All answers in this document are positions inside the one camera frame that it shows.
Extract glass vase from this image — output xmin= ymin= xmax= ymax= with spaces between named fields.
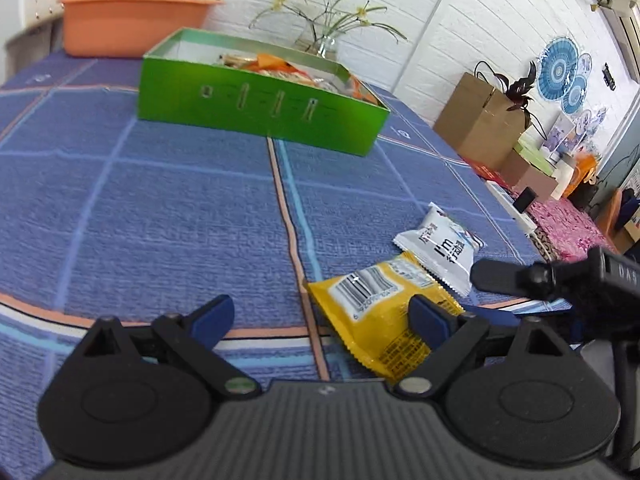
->
xmin=294 ymin=34 xmax=340 ymax=61

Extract pale green flat box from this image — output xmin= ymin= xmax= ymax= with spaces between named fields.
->
xmin=515 ymin=132 xmax=562 ymax=176

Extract yellow snack packet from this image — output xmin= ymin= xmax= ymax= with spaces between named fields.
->
xmin=303 ymin=250 xmax=466 ymax=381

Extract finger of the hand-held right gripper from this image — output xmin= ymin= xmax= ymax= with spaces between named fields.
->
xmin=471 ymin=258 xmax=556 ymax=300

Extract orange plastic basin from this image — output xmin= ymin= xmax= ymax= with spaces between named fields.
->
xmin=57 ymin=0 xmax=225 ymax=58

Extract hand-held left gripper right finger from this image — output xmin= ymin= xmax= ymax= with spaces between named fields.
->
xmin=397 ymin=294 xmax=581 ymax=397

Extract small orange candy packet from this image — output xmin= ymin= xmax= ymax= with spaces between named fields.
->
xmin=347 ymin=74 xmax=377 ymax=105

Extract blue checked tablecloth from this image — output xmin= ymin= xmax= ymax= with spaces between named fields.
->
xmin=0 ymin=52 xmax=581 ymax=480

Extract brown paper bag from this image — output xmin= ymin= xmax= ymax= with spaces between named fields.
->
xmin=432 ymin=61 xmax=532 ymax=171

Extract small cardboard box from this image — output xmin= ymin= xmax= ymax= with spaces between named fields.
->
xmin=500 ymin=150 xmax=559 ymax=201

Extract dark red leaf plant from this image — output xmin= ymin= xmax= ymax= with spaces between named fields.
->
xmin=492 ymin=61 xmax=549 ymax=141

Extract small blue round wall fan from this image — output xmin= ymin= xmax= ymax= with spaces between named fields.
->
xmin=561 ymin=74 xmax=589 ymax=116

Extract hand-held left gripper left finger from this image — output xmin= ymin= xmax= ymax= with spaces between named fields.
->
xmin=75 ymin=294 xmax=261 ymax=401

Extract pink patterned cloth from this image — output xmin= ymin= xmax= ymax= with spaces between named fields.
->
xmin=525 ymin=195 xmax=621 ymax=262

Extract yellow flower plant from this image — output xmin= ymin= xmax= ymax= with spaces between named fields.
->
xmin=249 ymin=0 xmax=408 ymax=56

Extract photo prints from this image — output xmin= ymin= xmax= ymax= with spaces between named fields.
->
xmin=542 ymin=112 xmax=582 ymax=157

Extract large blue round wall fan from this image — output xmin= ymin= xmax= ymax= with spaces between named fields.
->
xmin=537 ymin=36 xmax=581 ymax=103

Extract green cardboard box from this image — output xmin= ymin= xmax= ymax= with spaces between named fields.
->
xmin=137 ymin=27 xmax=391 ymax=157

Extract orange cloth item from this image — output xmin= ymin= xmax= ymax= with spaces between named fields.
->
xmin=565 ymin=152 xmax=599 ymax=199

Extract white snack packet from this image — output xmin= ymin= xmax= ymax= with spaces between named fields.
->
xmin=393 ymin=202 xmax=487 ymax=297

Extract orange snack packet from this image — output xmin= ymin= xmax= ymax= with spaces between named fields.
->
xmin=247 ymin=53 xmax=298 ymax=75

